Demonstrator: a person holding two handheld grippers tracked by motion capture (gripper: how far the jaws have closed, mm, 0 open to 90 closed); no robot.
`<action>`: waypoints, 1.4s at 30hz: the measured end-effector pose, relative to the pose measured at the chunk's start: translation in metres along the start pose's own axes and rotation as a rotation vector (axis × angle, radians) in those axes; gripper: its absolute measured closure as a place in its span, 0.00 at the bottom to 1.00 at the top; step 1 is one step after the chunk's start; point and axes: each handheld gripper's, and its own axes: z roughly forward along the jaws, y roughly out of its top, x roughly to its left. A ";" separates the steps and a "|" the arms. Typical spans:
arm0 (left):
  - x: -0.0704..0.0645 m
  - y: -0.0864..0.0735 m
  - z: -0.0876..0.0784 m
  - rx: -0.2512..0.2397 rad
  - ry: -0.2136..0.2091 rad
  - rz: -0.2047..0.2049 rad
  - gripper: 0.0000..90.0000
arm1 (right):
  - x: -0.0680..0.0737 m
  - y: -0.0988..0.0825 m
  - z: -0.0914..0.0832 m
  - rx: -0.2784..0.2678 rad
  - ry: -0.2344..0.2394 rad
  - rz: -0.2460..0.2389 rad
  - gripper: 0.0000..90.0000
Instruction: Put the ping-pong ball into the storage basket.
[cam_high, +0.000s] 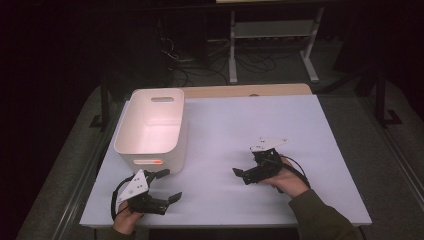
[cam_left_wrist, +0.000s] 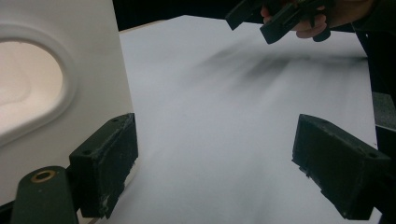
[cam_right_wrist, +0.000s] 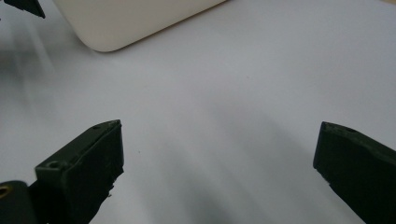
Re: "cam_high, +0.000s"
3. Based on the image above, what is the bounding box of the white plastic bin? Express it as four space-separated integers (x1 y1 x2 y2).
113 87 188 175

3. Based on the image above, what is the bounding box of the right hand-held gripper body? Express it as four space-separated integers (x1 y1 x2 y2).
242 136 289 186

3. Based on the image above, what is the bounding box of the black metal stand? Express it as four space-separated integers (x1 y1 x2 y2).
373 64 403 129
88 64 112 132

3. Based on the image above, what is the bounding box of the person's left hand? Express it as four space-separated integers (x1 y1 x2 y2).
112 201 145 235

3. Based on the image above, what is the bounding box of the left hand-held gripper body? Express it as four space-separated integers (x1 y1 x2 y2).
114 168 170 216

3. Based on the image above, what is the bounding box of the metal frame rail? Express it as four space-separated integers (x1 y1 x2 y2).
49 99 130 240
358 95 424 214

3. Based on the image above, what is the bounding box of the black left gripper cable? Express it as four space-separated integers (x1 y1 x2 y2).
110 175 135 222

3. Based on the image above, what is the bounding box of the person's right hand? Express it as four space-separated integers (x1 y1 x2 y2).
262 157 310 200

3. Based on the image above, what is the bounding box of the wooden table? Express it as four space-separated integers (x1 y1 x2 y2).
181 83 313 100

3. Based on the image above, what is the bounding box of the white metal stand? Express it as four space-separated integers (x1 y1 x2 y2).
227 6 325 85

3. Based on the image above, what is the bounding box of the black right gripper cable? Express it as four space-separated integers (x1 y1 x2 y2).
275 154 312 195

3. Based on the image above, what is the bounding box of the tangle of floor cables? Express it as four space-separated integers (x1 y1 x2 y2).
159 35 278 88

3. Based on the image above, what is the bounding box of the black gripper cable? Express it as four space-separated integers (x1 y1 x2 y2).
110 175 135 222
275 154 312 195

